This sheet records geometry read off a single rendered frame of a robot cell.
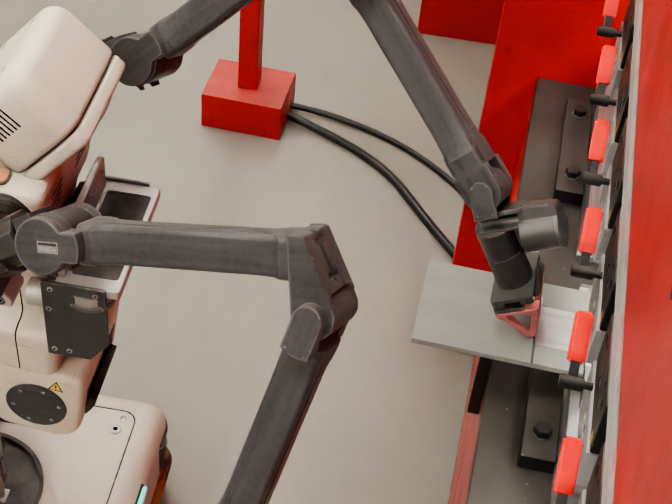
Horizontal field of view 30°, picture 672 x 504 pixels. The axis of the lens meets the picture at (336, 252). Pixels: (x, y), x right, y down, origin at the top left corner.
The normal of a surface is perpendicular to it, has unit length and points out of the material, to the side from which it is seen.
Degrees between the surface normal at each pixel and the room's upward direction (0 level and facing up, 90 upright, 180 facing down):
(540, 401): 0
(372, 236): 0
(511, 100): 90
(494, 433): 0
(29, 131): 90
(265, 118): 90
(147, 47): 68
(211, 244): 63
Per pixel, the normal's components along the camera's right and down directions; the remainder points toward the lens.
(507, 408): 0.08, -0.72
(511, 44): -0.21, 0.66
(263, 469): -0.35, 0.26
